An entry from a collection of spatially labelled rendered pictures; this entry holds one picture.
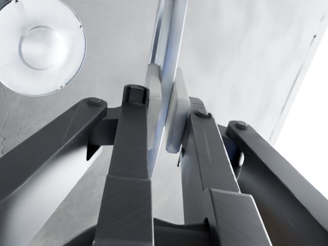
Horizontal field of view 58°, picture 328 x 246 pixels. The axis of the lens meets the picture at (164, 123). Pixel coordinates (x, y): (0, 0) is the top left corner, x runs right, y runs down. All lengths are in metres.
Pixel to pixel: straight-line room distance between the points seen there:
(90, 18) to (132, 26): 0.25
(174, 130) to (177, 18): 0.06
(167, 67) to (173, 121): 0.04
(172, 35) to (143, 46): 1.48
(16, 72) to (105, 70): 0.68
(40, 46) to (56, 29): 0.07
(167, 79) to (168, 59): 0.01
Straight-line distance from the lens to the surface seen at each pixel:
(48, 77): 0.98
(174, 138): 0.15
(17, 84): 0.95
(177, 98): 0.15
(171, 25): 0.18
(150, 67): 0.20
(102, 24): 1.46
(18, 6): 0.90
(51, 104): 1.44
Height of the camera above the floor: 1.17
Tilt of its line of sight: 35 degrees down
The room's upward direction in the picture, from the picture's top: 120 degrees clockwise
